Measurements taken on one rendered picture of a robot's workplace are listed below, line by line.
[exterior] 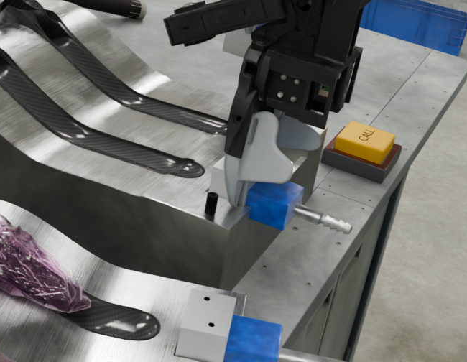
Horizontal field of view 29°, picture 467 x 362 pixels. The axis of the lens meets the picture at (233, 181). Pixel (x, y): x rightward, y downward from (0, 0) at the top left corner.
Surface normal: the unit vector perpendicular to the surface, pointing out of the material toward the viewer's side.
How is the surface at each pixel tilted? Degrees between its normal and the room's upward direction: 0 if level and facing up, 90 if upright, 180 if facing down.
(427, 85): 0
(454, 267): 0
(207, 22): 88
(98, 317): 10
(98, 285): 17
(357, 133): 0
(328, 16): 90
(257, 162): 77
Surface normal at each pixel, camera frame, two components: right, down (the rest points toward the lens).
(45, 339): 0.56, -0.69
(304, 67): -0.40, 0.39
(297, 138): -0.36, 0.58
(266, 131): -0.36, 0.18
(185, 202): 0.16, -0.86
